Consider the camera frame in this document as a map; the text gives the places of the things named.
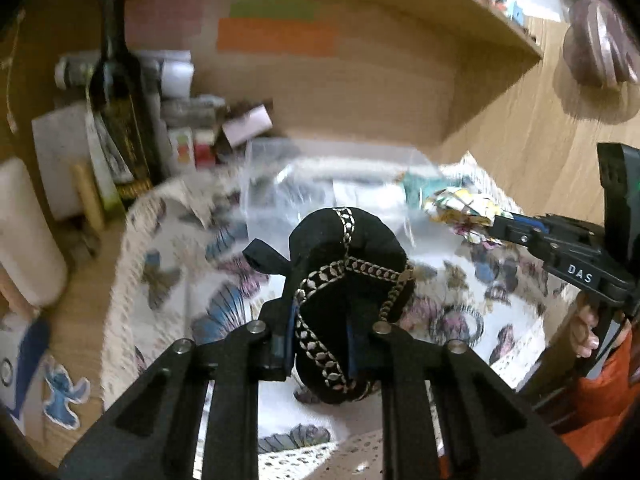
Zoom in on pale pink small box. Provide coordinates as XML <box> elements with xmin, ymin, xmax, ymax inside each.
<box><xmin>221</xmin><ymin>104</ymin><xmax>274</xmax><ymax>147</ymax></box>

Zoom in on teal cloth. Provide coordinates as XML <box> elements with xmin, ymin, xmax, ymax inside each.
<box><xmin>401</xmin><ymin>171</ymin><xmax>443</xmax><ymax>207</ymax></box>

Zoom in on white box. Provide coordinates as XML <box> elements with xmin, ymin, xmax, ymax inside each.
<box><xmin>31</xmin><ymin>101</ymin><xmax>103</xmax><ymax>222</ymax></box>

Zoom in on green paper sheet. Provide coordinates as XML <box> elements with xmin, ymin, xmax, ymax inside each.
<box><xmin>230</xmin><ymin>0</ymin><xmax>319</xmax><ymax>22</ymax></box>

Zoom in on clear plastic box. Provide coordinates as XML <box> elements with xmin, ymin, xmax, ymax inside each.
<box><xmin>240</xmin><ymin>139</ymin><xmax>453</xmax><ymax>261</ymax></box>

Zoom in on black embroidered fabric cap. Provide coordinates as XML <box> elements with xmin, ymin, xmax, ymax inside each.
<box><xmin>242</xmin><ymin>206</ymin><xmax>416</xmax><ymax>405</ymax></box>

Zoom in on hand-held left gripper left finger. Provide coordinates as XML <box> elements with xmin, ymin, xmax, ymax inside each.
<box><xmin>57</xmin><ymin>297</ymin><xmax>301</xmax><ymax>480</ymax></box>

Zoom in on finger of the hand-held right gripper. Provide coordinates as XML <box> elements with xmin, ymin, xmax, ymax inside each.
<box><xmin>486</xmin><ymin>221</ymin><xmax>551</xmax><ymax>253</ymax></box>
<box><xmin>494</xmin><ymin>211</ymin><xmax>551</xmax><ymax>226</ymax></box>

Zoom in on white paper roll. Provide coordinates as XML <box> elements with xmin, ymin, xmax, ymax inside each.
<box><xmin>54</xmin><ymin>49</ymin><xmax>195</xmax><ymax>98</ymax></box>

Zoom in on pink paper sheet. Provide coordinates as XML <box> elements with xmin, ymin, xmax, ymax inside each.
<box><xmin>124</xmin><ymin>0</ymin><xmax>202</xmax><ymax>37</ymax></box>

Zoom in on orange paper sheet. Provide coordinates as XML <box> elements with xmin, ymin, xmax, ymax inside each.
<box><xmin>216</xmin><ymin>18</ymin><xmax>342</xmax><ymax>57</ymax></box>

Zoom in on wooden stick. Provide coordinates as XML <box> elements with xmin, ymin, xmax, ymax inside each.
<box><xmin>71</xmin><ymin>163</ymin><xmax>107</xmax><ymax>232</ymax></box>

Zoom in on butterfly printed tablecloth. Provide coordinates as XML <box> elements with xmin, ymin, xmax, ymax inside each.
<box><xmin>100</xmin><ymin>151</ymin><xmax>553</xmax><ymax>480</ymax></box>

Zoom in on small red box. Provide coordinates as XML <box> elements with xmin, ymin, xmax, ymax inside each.
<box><xmin>194</xmin><ymin>131</ymin><xmax>217</xmax><ymax>169</ymax></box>

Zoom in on white cylinder container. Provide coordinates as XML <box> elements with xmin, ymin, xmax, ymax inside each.
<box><xmin>0</xmin><ymin>156</ymin><xmax>69</xmax><ymax>307</ymax></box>

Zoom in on person's right hand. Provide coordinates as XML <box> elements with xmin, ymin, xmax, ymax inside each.
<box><xmin>570</xmin><ymin>291</ymin><xmax>602</xmax><ymax>357</ymax></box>

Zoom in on dark glass bottle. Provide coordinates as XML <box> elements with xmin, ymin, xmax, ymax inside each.
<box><xmin>86</xmin><ymin>0</ymin><xmax>165</xmax><ymax>207</ymax></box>

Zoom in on person's right forearm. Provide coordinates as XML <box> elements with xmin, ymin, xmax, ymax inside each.
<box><xmin>560</xmin><ymin>327</ymin><xmax>640</xmax><ymax>468</ymax></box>

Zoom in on colourful wrapper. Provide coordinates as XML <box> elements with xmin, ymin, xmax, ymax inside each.
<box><xmin>422</xmin><ymin>186</ymin><xmax>507</xmax><ymax>247</ymax></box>

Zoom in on wooden shelf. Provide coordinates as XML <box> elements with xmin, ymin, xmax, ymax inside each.
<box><xmin>47</xmin><ymin>0</ymin><xmax>547</xmax><ymax>147</ymax></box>

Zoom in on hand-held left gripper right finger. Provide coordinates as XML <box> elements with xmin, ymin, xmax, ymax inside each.
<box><xmin>346</xmin><ymin>312</ymin><xmax>586</xmax><ymax>480</ymax></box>

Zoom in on blue cartoon figure sticker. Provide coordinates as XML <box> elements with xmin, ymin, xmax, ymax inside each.
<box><xmin>41</xmin><ymin>361</ymin><xmax>92</xmax><ymax>429</ymax></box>

